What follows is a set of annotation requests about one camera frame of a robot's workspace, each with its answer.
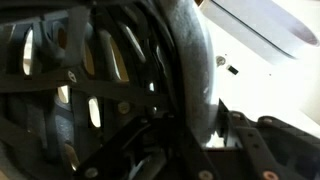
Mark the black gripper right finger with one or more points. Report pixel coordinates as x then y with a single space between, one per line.
266 149

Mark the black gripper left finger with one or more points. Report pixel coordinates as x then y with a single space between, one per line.
138 151

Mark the white grey bicycle helmet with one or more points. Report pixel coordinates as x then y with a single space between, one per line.
74 72

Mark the white bladeless tower fan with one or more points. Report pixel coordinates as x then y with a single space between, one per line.
263 26

